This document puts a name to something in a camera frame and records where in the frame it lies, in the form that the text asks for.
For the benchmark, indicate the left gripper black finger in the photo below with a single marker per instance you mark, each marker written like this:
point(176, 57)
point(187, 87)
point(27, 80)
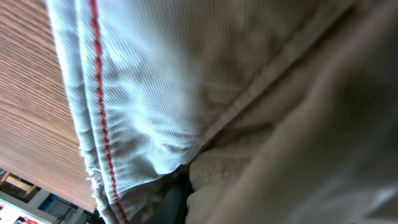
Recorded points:
point(173, 209)

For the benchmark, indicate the beige shorts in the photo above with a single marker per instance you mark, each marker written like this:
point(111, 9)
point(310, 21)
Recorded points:
point(278, 111)

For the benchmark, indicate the cluttered background shelf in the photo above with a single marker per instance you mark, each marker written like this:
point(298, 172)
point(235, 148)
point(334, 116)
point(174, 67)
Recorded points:
point(24, 202)

